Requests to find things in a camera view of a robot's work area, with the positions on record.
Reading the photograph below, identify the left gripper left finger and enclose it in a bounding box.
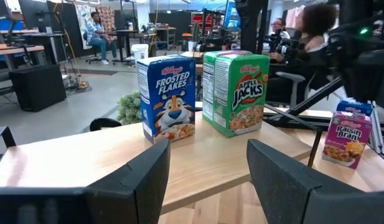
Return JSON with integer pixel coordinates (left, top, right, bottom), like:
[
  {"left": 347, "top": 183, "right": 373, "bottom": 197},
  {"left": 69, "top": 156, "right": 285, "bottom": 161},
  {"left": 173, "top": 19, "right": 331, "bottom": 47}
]
[{"left": 0, "top": 139, "right": 171, "bottom": 224}]

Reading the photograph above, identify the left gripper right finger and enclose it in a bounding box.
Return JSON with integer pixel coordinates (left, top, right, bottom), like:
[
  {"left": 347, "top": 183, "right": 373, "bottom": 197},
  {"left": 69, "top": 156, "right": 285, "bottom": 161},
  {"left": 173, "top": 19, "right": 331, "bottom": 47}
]
[{"left": 246, "top": 139, "right": 384, "bottom": 224}]

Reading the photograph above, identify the Raisin Bran cereal box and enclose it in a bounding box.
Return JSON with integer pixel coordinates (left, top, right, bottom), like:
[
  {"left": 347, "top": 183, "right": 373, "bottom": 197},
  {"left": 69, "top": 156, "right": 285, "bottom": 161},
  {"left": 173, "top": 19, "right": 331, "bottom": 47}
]
[{"left": 321, "top": 111, "right": 373, "bottom": 170}]

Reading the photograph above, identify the Apple Jacks cereal box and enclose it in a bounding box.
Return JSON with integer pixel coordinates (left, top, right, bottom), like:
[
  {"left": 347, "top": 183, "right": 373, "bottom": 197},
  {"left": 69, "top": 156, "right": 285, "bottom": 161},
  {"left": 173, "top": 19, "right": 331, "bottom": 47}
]
[
  {"left": 202, "top": 50, "right": 253, "bottom": 124},
  {"left": 212, "top": 53, "right": 271, "bottom": 139}
]

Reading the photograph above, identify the green plant in woven pot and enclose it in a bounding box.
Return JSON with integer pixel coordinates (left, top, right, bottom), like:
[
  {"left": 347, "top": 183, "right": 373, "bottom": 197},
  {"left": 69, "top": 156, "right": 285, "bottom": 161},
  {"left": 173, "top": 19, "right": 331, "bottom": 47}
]
[{"left": 116, "top": 90, "right": 143, "bottom": 126}]

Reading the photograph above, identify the office chair grey armrest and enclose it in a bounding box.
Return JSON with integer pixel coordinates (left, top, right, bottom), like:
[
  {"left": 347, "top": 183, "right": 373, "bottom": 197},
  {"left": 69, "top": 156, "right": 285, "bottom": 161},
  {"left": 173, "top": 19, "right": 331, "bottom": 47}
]
[{"left": 266, "top": 70, "right": 307, "bottom": 108}]

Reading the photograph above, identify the black floor cabinet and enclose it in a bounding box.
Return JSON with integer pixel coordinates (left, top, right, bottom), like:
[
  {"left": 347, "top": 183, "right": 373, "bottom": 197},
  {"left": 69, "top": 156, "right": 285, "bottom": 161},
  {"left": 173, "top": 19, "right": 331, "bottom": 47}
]
[{"left": 8, "top": 64, "right": 67, "bottom": 113}]

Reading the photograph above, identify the white bucket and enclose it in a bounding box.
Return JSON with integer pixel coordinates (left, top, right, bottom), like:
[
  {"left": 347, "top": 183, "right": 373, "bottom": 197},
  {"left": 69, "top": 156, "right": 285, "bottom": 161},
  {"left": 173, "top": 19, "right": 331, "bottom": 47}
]
[{"left": 130, "top": 44, "right": 150, "bottom": 65}]

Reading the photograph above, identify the person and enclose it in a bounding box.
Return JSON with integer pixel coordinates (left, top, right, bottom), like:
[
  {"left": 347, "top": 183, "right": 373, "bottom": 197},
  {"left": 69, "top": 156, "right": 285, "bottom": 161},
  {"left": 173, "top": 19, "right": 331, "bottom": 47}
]
[
  {"left": 85, "top": 11, "right": 118, "bottom": 65},
  {"left": 268, "top": 2, "right": 339, "bottom": 103},
  {"left": 263, "top": 17, "right": 292, "bottom": 54}
]

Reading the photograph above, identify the black desk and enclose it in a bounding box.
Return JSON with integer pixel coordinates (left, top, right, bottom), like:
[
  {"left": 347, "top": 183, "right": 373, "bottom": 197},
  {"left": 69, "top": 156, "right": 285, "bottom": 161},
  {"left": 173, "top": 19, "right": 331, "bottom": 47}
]
[{"left": 109, "top": 29, "right": 141, "bottom": 65}]

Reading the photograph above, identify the orange patterned cloth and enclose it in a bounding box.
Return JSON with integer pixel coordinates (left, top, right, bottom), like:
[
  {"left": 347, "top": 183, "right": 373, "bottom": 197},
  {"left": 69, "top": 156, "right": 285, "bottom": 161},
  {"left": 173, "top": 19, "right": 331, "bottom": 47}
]
[{"left": 96, "top": 6, "right": 117, "bottom": 43}]

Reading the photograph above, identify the white floral cloth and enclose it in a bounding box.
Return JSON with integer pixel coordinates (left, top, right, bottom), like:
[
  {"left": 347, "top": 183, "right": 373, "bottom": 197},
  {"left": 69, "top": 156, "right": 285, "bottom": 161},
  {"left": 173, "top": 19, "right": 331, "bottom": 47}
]
[{"left": 74, "top": 3, "right": 96, "bottom": 50}]

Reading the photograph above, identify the wooden top desk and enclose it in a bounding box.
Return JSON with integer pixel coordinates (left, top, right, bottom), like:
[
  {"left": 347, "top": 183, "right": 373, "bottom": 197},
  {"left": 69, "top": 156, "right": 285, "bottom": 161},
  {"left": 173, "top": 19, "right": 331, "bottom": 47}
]
[{"left": 0, "top": 45, "right": 45, "bottom": 72}]

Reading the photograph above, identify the red shelving rack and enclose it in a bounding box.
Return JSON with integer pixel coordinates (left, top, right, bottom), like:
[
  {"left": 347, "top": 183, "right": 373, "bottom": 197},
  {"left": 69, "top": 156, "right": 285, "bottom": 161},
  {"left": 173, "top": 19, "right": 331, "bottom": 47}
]
[{"left": 190, "top": 11, "right": 215, "bottom": 32}]

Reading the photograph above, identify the black computer monitor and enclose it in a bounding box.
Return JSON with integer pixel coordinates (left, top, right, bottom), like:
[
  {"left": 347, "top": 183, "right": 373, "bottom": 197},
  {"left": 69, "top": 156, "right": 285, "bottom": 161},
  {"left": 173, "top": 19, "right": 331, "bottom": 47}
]
[{"left": 18, "top": 0, "right": 53, "bottom": 30}]

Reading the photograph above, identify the blue container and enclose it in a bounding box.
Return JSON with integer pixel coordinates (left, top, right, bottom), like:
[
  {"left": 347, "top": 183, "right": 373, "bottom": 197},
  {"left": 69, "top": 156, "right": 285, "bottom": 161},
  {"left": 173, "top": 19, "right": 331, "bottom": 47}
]
[{"left": 0, "top": 18, "right": 24, "bottom": 32}]

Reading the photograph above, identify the black aluminium table frame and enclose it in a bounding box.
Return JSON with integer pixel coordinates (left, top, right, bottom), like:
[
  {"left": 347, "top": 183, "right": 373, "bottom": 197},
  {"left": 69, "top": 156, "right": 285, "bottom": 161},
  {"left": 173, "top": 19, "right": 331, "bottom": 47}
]
[{"left": 262, "top": 76, "right": 384, "bottom": 131}]

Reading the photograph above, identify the yellow cable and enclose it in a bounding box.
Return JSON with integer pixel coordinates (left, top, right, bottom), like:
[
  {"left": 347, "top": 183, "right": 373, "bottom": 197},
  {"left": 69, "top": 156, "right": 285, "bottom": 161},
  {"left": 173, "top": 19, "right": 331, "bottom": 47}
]
[{"left": 52, "top": 2, "right": 89, "bottom": 90}]

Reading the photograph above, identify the black vertical post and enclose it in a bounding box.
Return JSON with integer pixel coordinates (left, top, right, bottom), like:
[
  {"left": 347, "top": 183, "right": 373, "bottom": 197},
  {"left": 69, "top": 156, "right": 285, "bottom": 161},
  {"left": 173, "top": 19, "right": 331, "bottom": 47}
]
[{"left": 234, "top": 0, "right": 269, "bottom": 54}]

